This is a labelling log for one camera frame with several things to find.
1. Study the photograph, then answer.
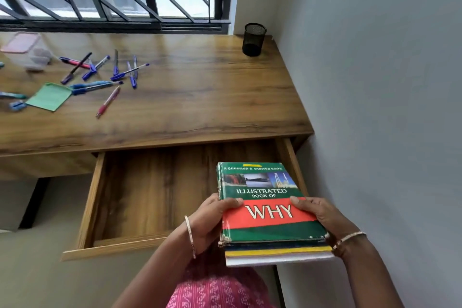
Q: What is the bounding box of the person's left hand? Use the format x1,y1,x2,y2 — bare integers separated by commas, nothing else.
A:
186,194,244,258

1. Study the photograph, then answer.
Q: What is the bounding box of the person's right hand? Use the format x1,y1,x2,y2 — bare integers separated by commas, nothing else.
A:
289,195,362,248

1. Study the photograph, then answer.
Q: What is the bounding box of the green and red hardcover book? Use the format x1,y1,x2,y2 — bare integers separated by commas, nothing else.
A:
216,161,330,247

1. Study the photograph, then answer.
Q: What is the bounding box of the blue book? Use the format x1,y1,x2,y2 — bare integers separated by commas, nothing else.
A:
219,238,331,250

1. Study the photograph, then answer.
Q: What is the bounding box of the yellow book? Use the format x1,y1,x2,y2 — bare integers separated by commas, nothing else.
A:
224,245,334,258

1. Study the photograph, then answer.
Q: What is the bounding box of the person's left forearm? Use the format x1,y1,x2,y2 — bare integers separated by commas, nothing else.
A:
111,218,203,308

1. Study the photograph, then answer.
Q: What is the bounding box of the person's right forearm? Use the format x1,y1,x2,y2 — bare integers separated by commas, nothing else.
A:
334,234,405,308

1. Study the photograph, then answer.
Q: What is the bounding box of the thin metal bangle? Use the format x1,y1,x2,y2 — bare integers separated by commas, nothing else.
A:
184,215,197,260

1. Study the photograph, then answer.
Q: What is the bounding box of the beaded gold bangle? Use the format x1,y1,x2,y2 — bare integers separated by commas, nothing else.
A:
332,231,367,251

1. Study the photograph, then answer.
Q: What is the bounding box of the wooden desk drawer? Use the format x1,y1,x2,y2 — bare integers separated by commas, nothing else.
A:
61,137,310,262

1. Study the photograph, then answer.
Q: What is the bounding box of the pink patterned garment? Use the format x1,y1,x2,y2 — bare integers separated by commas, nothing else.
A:
165,259,276,308

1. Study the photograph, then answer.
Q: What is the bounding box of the wooden desk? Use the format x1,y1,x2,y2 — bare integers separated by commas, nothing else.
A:
0,32,314,180

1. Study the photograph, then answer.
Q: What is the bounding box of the pink pen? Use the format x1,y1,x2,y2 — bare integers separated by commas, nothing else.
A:
95,85,121,119

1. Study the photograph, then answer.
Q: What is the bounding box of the black mesh pen holder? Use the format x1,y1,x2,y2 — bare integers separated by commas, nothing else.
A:
242,23,268,57

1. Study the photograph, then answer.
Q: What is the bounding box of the scatter of blue pens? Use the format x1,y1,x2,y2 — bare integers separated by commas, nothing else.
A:
59,49,150,96

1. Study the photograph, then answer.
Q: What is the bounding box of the black desk leg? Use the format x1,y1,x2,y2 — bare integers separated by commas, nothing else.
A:
18,177,51,230

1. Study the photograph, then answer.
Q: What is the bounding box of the green sticky note pad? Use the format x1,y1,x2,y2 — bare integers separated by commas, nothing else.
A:
25,82,73,113

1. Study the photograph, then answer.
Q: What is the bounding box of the clear container with pink lid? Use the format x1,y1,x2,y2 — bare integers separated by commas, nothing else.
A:
0,31,52,72

